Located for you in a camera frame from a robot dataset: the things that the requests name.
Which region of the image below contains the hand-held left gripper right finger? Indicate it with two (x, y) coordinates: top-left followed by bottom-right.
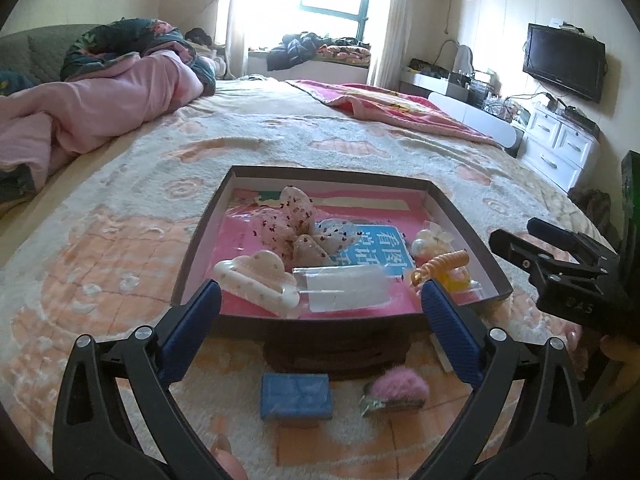
(421, 278), (588, 480)

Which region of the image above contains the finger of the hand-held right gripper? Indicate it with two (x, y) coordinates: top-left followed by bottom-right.
(527, 217), (603, 261)
(489, 229), (553, 283)

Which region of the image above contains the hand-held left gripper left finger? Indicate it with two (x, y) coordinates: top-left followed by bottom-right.
(52, 278), (223, 480)

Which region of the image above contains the dark brown cardboard box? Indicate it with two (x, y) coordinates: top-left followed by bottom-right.
(170, 165), (515, 335)

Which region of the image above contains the orange spiral hair tie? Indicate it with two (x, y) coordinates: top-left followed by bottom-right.
(410, 251), (471, 287)

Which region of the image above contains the white cloud claw clip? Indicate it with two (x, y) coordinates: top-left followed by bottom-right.
(214, 252), (301, 317)

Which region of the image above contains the pink fuzzy hair clip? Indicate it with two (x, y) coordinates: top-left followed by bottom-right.
(359, 374), (430, 417)

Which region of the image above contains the white pearl flower accessory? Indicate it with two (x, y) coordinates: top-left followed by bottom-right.
(411, 220), (454, 263)

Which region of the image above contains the clear plastic packet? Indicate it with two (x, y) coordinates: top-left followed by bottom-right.
(292, 265), (392, 314)

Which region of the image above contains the small blue box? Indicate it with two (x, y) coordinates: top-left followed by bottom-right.
(260, 372), (334, 421)

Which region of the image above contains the speckled cream bow hair clip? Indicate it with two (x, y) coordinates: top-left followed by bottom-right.
(248, 186), (369, 267)

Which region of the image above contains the person's right hand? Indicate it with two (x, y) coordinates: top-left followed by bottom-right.
(599, 334), (640, 377)

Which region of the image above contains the person's left hand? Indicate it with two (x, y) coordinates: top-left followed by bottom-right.
(211, 447), (247, 480)

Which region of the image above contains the brown bag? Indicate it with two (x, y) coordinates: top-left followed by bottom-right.
(567, 187), (614, 232)

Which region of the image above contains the white drawer cabinet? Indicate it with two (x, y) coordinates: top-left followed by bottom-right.
(520, 100), (602, 194)

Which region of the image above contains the black set-top box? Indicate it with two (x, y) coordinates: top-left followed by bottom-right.
(545, 92), (602, 134)

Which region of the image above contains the white desk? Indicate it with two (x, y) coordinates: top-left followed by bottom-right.
(400, 67), (527, 159)

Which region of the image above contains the black flat television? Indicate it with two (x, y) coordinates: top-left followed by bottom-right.
(522, 23), (607, 105)

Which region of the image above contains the pink patterned blanket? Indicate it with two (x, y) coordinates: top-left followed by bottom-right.
(285, 79), (504, 149)

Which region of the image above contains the pink floral quilt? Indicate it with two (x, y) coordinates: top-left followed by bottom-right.
(0, 17), (219, 202)

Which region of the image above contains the white sheer curtain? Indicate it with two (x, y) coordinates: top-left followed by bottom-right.
(215, 0), (262, 79)
(367, 0), (414, 92)

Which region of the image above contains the colourful folded blanket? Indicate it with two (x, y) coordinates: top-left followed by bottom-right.
(316, 42), (374, 64)

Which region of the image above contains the dark clothes pile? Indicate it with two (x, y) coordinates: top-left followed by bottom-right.
(266, 32), (327, 72)

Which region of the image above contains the grey-green quilted headboard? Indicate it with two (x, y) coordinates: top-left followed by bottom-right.
(0, 24), (102, 97)

